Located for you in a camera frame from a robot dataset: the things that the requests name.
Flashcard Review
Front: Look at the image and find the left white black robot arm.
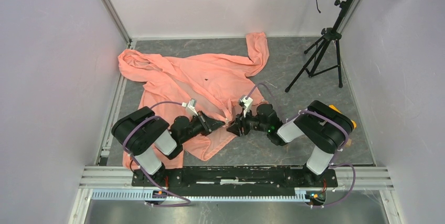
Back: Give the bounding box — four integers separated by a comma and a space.
111, 106, 225, 186

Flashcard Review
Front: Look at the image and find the yellow red toy block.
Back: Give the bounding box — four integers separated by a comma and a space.
329, 104, 357, 130

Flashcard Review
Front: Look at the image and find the black tripod stand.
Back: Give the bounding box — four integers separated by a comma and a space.
285, 0, 353, 92

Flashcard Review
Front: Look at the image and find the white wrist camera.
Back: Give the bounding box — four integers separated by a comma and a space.
239, 95, 253, 118
182, 99, 198, 116

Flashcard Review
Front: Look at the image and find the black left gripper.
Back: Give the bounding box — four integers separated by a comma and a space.
180, 110, 225, 144

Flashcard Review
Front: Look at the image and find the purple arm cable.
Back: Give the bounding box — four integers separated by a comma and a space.
246, 82, 356, 209
121, 101, 192, 208

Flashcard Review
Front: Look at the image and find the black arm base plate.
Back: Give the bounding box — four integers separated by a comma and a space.
152, 165, 338, 197

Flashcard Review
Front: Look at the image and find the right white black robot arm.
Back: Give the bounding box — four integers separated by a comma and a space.
227, 100, 356, 186

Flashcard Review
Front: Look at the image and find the small wooden cube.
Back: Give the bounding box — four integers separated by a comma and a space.
345, 138, 352, 147

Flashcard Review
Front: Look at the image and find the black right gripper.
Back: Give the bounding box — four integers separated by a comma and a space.
226, 108, 269, 137

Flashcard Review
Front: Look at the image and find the salmon pink zip jacket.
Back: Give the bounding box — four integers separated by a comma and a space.
117, 31, 270, 169

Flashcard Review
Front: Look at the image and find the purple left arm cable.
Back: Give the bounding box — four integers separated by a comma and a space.
121, 101, 192, 208

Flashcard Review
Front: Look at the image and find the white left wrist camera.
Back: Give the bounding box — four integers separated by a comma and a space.
182, 99, 198, 116

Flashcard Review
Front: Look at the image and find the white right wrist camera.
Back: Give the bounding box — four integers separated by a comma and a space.
239, 95, 253, 118

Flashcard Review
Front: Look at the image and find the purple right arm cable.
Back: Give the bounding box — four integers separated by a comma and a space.
246, 82, 356, 209

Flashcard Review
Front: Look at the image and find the slotted white cable duct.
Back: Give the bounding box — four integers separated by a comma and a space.
91, 189, 309, 203

